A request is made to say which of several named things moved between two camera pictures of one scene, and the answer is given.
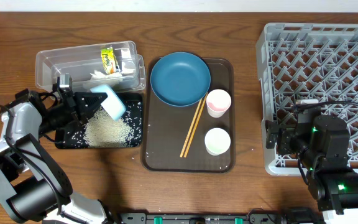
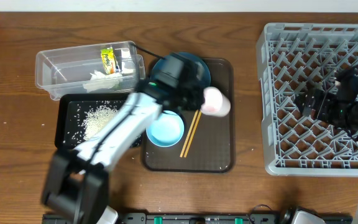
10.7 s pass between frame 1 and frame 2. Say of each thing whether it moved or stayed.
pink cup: moved
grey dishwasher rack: stayed
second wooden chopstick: stayed
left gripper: moved
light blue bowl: moved
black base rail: stayed
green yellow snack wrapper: stayed
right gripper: moved
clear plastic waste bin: stayed
